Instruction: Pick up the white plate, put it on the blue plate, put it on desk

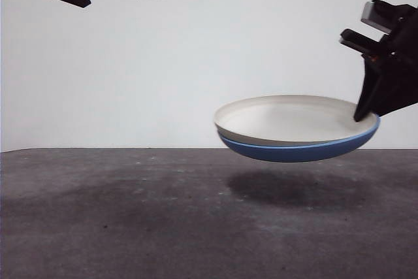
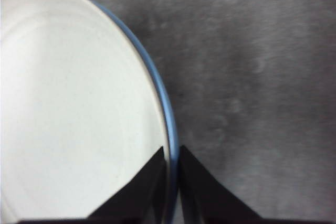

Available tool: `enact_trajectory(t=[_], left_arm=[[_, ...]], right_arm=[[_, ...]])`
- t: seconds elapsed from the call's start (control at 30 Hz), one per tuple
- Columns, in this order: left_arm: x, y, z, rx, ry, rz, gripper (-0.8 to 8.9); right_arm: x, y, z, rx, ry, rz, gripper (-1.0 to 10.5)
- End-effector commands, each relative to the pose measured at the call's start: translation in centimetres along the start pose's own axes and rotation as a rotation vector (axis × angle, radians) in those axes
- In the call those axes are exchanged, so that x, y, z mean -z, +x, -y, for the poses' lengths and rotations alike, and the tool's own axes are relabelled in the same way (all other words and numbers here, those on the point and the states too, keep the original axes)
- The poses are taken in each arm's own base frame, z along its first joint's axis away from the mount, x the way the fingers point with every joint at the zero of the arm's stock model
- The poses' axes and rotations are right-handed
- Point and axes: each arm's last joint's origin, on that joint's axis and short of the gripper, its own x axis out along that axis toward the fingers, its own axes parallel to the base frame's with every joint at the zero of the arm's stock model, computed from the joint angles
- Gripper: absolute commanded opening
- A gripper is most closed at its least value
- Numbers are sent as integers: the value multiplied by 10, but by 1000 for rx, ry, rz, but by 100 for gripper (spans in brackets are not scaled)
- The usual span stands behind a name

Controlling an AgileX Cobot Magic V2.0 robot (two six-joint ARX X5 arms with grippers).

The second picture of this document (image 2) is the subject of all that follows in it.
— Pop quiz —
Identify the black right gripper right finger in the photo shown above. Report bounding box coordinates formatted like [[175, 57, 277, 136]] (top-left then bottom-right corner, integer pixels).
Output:
[[178, 144, 264, 224]]

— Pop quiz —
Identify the blue round plate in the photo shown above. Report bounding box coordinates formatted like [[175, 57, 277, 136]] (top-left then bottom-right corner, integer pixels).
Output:
[[91, 0, 181, 224]]

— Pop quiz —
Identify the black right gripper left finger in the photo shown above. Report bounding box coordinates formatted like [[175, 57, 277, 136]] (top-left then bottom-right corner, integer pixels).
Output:
[[87, 146, 166, 224]]

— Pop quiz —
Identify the white round plate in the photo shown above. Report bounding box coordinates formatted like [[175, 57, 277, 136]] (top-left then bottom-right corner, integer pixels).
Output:
[[0, 0, 169, 220]]

